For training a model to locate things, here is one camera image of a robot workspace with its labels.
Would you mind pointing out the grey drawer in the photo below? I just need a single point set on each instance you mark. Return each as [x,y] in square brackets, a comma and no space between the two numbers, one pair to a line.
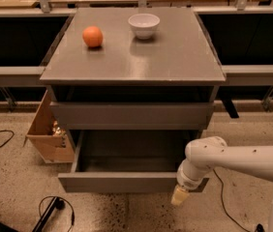
[132,115]
[127,161]

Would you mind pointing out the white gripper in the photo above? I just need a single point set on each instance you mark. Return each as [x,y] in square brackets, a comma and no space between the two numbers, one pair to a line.
[189,182]

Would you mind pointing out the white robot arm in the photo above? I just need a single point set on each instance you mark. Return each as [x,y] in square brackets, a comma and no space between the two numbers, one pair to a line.
[203,155]

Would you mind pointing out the black stand with cable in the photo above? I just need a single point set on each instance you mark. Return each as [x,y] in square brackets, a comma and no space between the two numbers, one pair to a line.
[55,203]

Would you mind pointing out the orange ball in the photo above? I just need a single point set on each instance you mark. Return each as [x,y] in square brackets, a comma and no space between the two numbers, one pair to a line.
[92,36]

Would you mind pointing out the grey top drawer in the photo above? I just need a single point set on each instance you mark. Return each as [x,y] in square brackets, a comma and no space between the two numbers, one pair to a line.
[132,115]

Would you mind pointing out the grey drawer cabinet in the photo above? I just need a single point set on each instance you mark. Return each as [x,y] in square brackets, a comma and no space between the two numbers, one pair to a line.
[178,52]

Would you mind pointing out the white ceramic bowl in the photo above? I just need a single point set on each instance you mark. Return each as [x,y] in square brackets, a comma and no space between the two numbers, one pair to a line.
[144,26]

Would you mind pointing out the cardboard box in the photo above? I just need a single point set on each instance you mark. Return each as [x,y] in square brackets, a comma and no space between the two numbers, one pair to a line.
[53,147]

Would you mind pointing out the grey metal rail frame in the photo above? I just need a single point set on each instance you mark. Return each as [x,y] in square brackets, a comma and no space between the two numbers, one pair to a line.
[241,34]

